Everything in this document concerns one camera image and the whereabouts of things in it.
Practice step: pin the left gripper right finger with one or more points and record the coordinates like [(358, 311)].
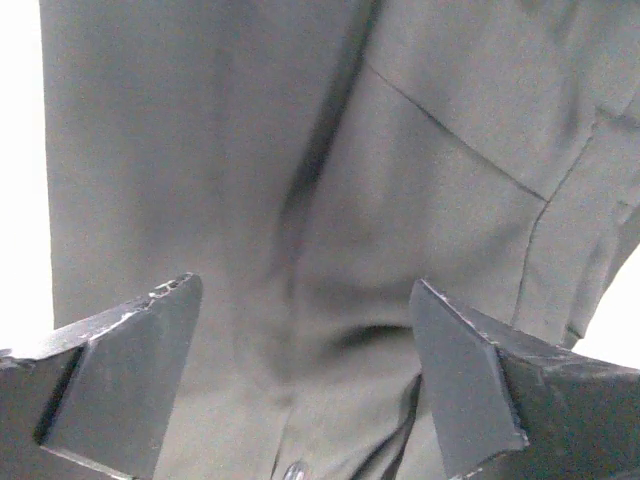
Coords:
[(507, 405)]

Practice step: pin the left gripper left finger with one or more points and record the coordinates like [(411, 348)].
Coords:
[(92, 400)]

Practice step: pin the black long sleeve shirt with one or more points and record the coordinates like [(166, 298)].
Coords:
[(311, 160)]

